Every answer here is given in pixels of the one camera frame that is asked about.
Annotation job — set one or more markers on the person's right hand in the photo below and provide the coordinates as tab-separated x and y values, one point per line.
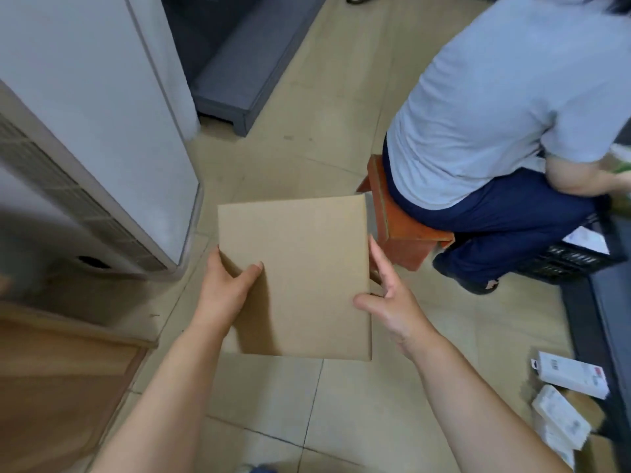
397	305

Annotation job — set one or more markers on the person's left hand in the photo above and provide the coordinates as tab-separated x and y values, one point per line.
222	293

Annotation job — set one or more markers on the person's left thumb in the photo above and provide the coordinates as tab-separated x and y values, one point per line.
248	274

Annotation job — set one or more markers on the person's right thumb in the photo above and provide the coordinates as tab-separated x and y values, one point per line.
368	301

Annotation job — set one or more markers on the brown cardboard box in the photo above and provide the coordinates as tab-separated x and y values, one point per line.
300	275

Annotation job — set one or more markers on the person's left forearm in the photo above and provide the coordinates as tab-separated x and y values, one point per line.
162	403

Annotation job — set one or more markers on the person's right forearm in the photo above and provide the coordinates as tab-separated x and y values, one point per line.
478	413

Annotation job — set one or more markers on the orange wooden stool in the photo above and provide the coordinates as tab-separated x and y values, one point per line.
402	231

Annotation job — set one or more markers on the black plastic crate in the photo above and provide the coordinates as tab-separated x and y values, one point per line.
567	256

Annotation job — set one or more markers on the grey shelf base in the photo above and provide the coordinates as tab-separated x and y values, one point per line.
246	63

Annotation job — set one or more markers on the white floor air conditioner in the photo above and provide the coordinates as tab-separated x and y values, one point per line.
88	132

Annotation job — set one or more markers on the white product box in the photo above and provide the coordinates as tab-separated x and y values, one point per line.
554	444
572	375
561	416

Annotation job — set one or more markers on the brown wooden board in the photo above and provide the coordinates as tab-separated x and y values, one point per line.
59	389

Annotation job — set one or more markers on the white paper sheet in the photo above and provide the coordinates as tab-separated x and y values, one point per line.
586	239

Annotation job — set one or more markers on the dark grey shelf unit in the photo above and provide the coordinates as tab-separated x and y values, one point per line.
604	320

